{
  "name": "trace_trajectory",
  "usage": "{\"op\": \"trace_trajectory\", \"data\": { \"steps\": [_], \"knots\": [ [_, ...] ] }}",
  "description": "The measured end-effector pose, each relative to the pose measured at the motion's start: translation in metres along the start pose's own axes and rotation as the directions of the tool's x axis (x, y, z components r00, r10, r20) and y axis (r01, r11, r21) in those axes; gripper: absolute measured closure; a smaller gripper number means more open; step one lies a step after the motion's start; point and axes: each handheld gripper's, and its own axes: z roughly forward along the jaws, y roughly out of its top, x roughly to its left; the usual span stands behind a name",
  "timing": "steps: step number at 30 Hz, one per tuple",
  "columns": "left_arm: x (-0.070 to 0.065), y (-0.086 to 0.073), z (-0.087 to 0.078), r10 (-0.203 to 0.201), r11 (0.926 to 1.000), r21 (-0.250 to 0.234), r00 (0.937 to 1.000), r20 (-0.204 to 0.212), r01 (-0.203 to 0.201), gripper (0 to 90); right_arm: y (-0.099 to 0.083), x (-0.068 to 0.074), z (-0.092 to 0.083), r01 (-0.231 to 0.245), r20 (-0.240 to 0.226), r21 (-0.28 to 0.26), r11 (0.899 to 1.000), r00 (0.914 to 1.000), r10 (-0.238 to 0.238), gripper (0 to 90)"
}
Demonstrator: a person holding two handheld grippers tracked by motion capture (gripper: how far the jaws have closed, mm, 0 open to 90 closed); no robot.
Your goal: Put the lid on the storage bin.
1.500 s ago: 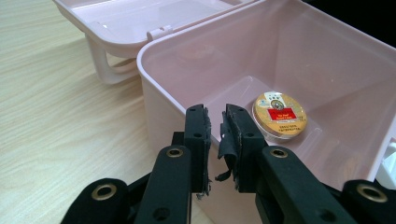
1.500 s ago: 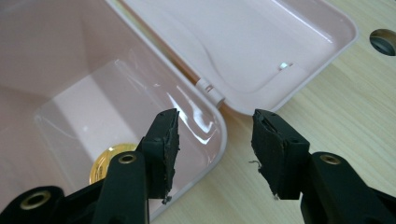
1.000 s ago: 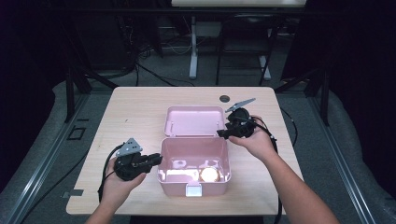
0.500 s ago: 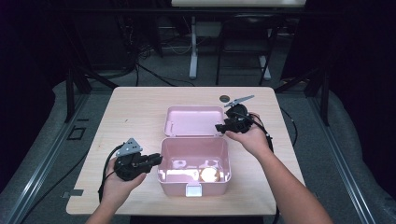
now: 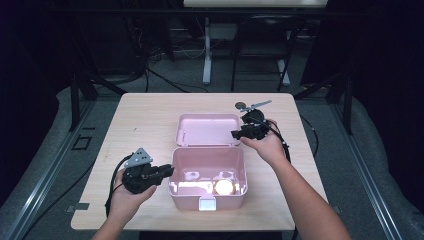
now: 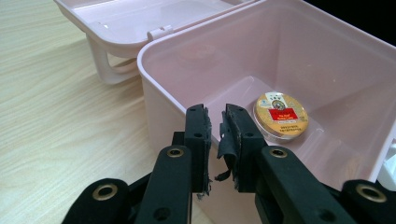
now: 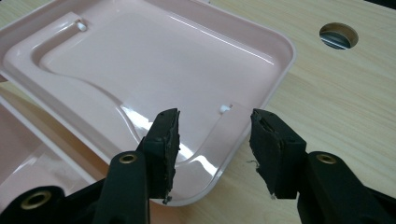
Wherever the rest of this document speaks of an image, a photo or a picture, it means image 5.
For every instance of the black chair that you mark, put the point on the black chair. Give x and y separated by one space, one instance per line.
263 36

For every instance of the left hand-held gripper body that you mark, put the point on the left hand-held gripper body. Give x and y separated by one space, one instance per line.
140 176

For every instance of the person's left hand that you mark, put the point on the person's left hand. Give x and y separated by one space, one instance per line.
126 203

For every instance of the grey tape strip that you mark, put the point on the grey tape strip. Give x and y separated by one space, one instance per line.
78 207
336 210

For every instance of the metal floor rail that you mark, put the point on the metal floor rail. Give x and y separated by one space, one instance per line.
43 180
363 173

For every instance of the pink storage box with lid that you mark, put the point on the pink storage box with lid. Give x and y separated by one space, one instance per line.
206 166

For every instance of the person's right hand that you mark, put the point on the person's right hand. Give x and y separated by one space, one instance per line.
270 146

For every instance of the white desk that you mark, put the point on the white desk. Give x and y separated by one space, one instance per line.
255 3

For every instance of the black metal stand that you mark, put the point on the black metal stand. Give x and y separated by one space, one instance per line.
348 100
75 100

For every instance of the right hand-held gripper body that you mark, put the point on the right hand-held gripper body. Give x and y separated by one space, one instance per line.
255 128

